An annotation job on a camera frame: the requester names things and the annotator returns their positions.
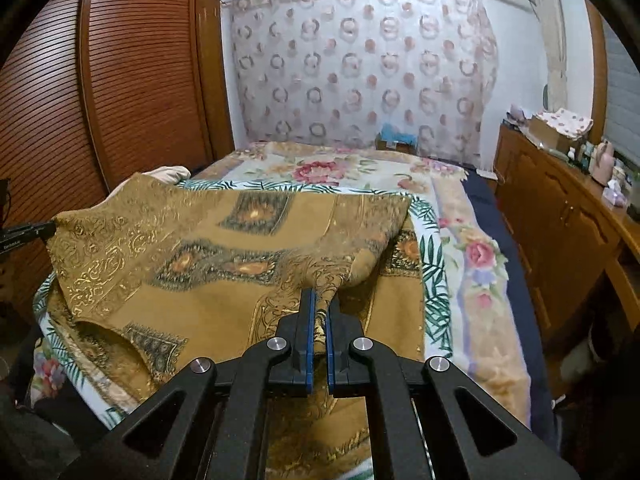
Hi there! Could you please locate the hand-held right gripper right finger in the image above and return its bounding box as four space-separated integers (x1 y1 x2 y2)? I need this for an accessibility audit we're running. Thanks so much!
325 292 581 480

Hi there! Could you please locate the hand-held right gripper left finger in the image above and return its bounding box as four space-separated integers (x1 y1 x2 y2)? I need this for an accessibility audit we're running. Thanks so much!
60 287 318 480

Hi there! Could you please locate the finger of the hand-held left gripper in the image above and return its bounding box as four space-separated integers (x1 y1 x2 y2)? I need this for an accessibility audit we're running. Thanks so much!
0 221 57 243

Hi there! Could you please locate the brown gold patterned garment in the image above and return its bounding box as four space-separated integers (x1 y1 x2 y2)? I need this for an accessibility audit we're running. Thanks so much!
45 172 426 480

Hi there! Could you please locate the cream cloth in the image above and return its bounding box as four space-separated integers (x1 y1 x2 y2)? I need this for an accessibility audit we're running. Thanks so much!
149 165 193 187

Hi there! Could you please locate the floral blanket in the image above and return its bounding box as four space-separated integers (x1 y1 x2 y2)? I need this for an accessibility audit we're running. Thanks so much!
30 140 533 480

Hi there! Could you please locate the brown louvered wooden wardrobe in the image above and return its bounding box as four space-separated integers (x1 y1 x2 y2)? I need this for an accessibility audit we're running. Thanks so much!
0 0 236 311

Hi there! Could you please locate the navy bed sheet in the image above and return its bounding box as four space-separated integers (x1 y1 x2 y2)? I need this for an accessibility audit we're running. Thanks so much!
460 167 558 436

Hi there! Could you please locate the box with blue cloth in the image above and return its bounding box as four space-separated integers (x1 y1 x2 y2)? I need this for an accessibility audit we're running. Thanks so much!
375 122 418 156

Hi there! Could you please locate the wooden sideboard cabinet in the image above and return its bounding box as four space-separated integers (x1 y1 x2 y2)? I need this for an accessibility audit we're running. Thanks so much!
492 122 640 361

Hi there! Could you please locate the sheer circle patterned curtain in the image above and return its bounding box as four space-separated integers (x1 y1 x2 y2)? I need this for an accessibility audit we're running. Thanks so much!
222 0 501 168

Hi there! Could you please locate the cardboard box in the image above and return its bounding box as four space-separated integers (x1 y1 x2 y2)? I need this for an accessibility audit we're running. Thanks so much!
527 115 576 153

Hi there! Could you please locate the tissue box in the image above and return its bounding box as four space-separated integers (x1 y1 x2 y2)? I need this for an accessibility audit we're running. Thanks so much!
602 180 628 208

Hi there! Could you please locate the white red printed cloth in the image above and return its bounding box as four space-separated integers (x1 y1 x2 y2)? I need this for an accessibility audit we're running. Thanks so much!
540 108 595 136

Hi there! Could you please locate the pink bottle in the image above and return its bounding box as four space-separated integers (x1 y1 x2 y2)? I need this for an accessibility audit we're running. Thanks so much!
591 140 615 183

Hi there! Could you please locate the beige patterned side curtain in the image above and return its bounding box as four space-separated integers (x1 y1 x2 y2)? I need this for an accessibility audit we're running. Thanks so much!
520 0 571 111

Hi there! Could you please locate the grey window blind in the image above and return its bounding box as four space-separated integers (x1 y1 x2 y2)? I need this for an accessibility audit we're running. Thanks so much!
600 20 640 161

